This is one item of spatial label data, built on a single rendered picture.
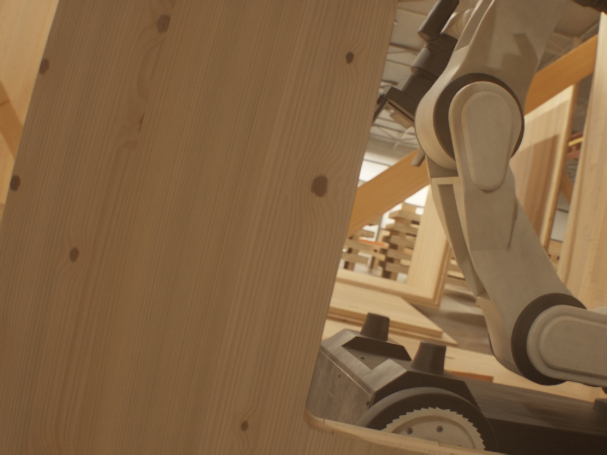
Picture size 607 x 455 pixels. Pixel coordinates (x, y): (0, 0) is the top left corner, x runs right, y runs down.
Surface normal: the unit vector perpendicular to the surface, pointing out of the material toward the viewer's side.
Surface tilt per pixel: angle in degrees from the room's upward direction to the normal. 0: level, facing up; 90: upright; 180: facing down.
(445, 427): 90
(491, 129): 90
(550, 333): 90
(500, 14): 115
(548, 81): 90
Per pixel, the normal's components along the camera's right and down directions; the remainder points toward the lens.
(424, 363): -0.40, -0.26
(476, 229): 0.13, 0.46
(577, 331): 0.14, 0.04
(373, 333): -0.10, -0.18
